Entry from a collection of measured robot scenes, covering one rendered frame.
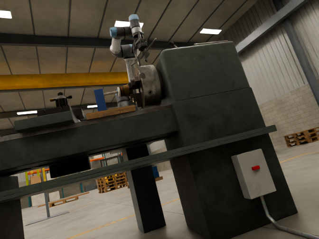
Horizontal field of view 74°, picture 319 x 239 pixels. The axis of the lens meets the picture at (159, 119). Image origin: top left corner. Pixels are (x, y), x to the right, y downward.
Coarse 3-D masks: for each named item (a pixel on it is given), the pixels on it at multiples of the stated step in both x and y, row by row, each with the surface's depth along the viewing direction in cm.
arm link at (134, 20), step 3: (132, 15) 159; (135, 15) 159; (129, 18) 161; (132, 18) 158; (135, 18) 158; (138, 18) 160; (132, 21) 158; (135, 21) 158; (138, 21) 160; (132, 24) 158; (135, 24) 158; (138, 24) 159; (132, 27) 158
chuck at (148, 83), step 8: (136, 72) 156; (144, 72) 147; (144, 80) 144; (152, 80) 146; (144, 88) 144; (152, 88) 146; (144, 96) 146; (152, 96) 148; (144, 104) 151; (152, 104) 154
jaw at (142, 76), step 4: (136, 76) 147; (140, 76) 146; (144, 76) 146; (136, 80) 146; (140, 80) 146; (128, 84) 152; (132, 84) 149; (136, 84) 150; (140, 84) 151; (132, 88) 153; (136, 88) 154
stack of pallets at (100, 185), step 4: (124, 172) 1063; (108, 176) 1082; (112, 176) 1056; (116, 176) 1031; (120, 176) 1113; (124, 176) 1059; (100, 180) 1016; (104, 180) 991; (108, 180) 1077; (112, 180) 1014; (124, 180) 1046; (100, 184) 1019; (104, 184) 988; (108, 184) 996; (112, 184) 1047; (116, 184) 1019; (120, 184) 1028; (124, 184) 1078; (100, 188) 1036; (104, 188) 986; (108, 188) 990; (112, 188) 1044; (116, 188) 1013; (100, 192) 1032; (104, 192) 1010
